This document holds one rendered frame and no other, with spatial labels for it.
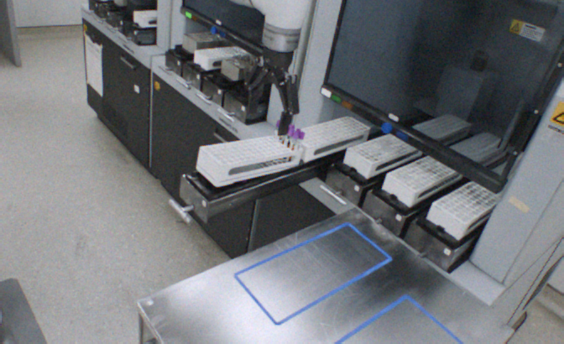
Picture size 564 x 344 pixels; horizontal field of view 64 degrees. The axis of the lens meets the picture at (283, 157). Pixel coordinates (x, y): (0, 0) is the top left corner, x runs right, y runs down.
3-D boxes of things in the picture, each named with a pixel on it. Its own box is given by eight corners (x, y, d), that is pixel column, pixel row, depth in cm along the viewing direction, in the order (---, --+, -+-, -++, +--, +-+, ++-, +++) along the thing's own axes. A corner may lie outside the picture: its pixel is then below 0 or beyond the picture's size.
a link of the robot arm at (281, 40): (281, 31, 102) (277, 56, 105) (309, 28, 108) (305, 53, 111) (257, 18, 108) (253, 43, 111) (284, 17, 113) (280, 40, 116)
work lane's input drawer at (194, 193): (343, 143, 166) (349, 122, 161) (372, 161, 158) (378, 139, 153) (164, 201, 120) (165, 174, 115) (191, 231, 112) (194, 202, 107)
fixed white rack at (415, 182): (434, 166, 148) (441, 150, 145) (461, 181, 142) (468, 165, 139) (379, 191, 129) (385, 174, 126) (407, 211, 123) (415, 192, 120)
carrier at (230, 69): (242, 82, 176) (243, 68, 173) (237, 83, 175) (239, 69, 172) (224, 71, 183) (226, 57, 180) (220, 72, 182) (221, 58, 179)
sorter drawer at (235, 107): (340, 85, 216) (344, 67, 211) (362, 96, 208) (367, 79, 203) (213, 111, 170) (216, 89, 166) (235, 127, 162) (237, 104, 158)
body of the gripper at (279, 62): (257, 42, 111) (252, 77, 116) (279, 54, 106) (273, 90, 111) (279, 39, 116) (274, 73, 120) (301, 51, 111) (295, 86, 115)
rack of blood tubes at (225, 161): (277, 152, 139) (281, 133, 136) (298, 168, 133) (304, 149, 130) (195, 167, 119) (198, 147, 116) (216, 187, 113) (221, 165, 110)
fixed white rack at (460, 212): (476, 190, 139) (483, 174, 136) (506, 208, 133) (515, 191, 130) (423, 221, 120) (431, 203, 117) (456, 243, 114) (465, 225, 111)
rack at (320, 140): (345, 131, 159) (349, 115, 156) (366, 144, 153) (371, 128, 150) (283, 150, 140) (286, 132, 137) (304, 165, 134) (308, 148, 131)
